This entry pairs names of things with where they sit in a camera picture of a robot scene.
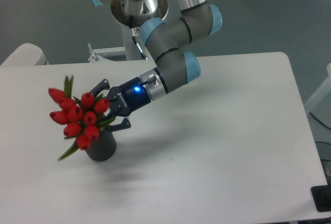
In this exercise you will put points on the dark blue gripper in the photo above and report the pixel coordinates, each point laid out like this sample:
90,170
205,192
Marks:
124,99

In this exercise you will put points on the red tulip bouquet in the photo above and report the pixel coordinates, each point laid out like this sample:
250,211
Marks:
84,118

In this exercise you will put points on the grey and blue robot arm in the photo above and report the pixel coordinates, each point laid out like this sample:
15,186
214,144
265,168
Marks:
161,42

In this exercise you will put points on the black ribbed cylindrical vase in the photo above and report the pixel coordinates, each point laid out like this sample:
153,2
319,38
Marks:
102,149

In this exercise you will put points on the white rounded chair back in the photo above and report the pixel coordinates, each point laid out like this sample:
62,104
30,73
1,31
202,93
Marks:
26,54

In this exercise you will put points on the white furniture at right edge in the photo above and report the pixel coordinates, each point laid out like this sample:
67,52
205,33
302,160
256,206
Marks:
319,94

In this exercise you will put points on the black device at table edge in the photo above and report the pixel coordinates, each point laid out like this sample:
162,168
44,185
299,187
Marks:
321,197

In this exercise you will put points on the white metal base bracket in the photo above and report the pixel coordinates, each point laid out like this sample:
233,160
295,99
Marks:
116,54

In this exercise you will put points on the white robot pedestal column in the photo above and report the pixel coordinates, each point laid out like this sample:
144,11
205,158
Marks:
131,14

